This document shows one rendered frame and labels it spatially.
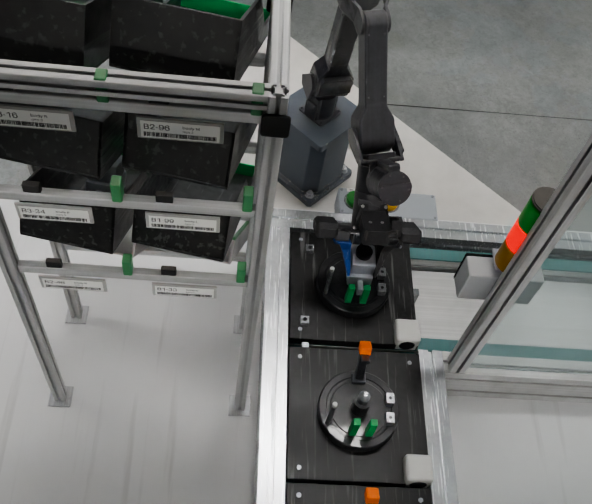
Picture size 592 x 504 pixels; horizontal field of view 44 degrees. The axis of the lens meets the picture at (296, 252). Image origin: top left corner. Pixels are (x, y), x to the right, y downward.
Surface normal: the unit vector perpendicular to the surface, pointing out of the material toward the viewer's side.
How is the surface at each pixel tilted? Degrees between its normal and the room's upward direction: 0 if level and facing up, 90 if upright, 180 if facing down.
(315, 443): 0
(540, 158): 0
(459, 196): 0
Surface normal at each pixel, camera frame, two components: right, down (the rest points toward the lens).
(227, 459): 0.11, -0.55
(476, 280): -0.01, 0.83
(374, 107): 0.25, 0.22
